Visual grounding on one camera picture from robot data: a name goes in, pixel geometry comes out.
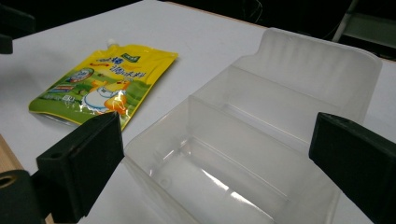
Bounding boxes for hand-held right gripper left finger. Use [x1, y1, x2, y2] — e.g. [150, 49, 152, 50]
[35, 111, 125, 224]

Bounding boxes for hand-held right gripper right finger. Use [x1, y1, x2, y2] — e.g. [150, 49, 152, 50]
[308, 112, 396, 224]

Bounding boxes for yellow spouted seasoning pouch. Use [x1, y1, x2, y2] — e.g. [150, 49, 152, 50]
[28, 38, 179, 131]

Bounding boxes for clear plastic storage bin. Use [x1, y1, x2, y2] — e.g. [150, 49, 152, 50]
[123, 27, 383, 224]

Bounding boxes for metal stand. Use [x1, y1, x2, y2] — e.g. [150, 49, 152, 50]
[332, 0, 396, 60]

